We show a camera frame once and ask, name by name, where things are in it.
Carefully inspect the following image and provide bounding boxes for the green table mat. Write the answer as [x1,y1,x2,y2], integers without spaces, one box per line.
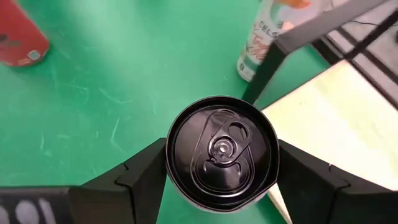
[0,0,330,224]

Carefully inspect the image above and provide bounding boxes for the wooden shelf with black frame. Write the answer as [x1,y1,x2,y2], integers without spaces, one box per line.
[241,0,398,224]

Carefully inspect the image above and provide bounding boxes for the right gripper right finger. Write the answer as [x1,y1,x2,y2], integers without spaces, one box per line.
[276,139,398,224]

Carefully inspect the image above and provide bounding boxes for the white Celsius can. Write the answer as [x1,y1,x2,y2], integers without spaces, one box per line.
[236,0,313,82]
[165,95,280,214]

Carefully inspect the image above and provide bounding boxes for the red Coca-Cola can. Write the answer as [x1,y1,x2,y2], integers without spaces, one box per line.
[0,0,50,68]

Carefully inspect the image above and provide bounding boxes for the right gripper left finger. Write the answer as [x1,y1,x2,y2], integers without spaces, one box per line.
[68,138,168,224]

